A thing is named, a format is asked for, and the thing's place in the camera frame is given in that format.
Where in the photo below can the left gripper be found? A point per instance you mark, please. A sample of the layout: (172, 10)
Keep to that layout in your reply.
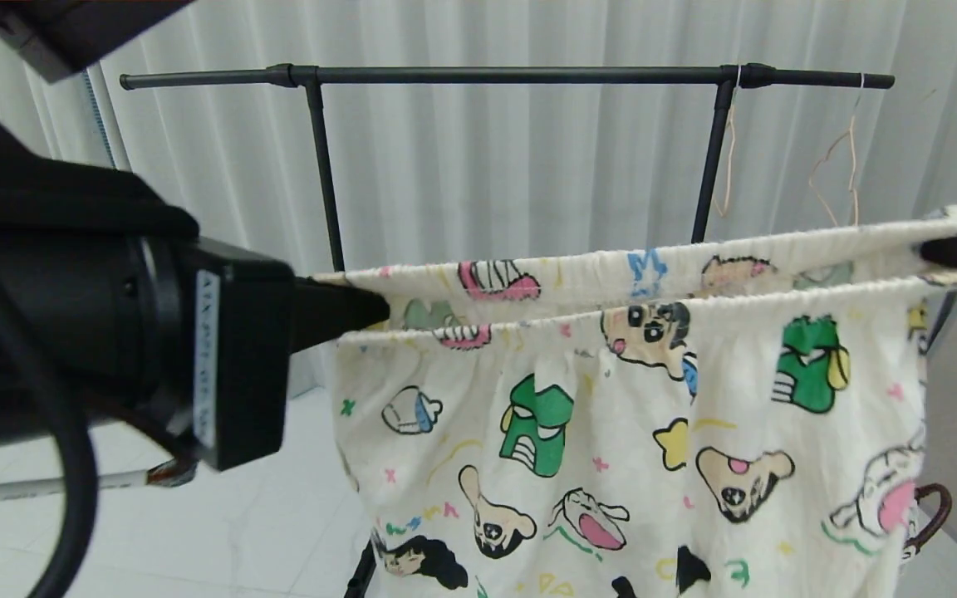
(229, 357)

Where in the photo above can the cream printed garment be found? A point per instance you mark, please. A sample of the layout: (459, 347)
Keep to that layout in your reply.
(611, 465)

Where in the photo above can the pink clothes hanger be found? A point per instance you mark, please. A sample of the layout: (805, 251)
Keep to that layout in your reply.
(728, 158)
(852, 166)

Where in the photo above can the black clothes rack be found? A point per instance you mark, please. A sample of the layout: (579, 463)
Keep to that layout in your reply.
(528, 75)

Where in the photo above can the white laundry basket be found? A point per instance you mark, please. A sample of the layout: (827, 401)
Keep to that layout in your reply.
(939, 498)

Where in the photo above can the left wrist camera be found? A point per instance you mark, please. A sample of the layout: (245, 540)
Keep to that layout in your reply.
(46, 191)

